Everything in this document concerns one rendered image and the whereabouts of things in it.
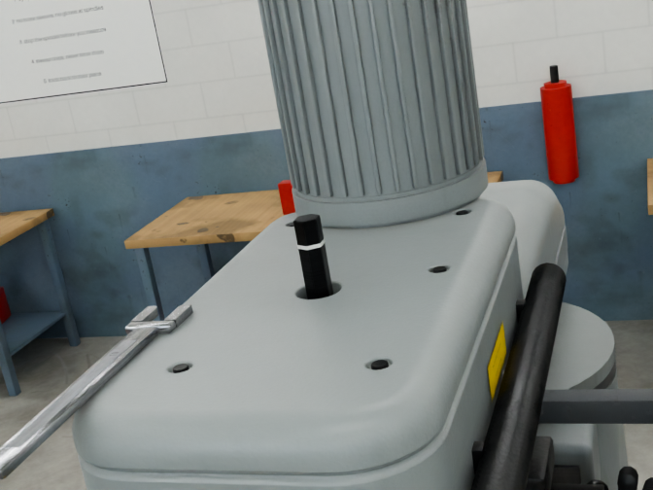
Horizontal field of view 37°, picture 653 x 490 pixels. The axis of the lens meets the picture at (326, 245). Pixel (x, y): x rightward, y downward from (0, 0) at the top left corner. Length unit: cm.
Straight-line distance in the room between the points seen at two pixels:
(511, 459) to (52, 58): 534
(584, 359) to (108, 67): 461
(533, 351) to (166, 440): 34
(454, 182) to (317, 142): 14
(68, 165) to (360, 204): 513
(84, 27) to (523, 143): 252
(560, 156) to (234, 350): 427
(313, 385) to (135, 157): 516
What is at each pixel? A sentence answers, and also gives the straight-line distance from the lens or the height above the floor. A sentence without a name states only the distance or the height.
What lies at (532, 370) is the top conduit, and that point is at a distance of 79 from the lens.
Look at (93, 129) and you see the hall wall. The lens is 585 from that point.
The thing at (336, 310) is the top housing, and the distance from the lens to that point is 73.
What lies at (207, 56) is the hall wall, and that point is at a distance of 542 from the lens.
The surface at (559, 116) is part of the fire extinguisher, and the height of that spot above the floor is 115.
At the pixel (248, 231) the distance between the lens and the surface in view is 466.
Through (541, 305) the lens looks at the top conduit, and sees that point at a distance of 91.
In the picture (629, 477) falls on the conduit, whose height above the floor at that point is 154.
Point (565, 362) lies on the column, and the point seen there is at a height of 156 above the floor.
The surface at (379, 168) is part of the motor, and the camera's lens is 90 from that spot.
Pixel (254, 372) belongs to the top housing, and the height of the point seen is 189.
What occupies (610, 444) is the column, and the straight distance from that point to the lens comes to 138.
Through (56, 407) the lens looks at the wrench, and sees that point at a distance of 66.
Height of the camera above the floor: 216
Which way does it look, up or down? 18 degrees down
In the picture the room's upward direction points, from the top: 10 degrees counter-clockwise
